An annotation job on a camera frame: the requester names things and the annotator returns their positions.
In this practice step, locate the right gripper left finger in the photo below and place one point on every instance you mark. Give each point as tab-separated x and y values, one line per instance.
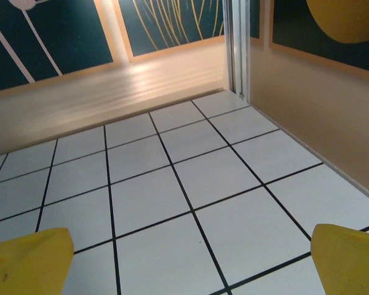
24	264

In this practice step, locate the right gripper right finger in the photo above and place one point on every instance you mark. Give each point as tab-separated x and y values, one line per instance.
350	264

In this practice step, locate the two flowers wall art panel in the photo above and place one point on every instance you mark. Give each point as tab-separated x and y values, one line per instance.
64	37

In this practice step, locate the aluminium frame post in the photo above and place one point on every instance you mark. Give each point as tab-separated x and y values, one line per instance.
238	46

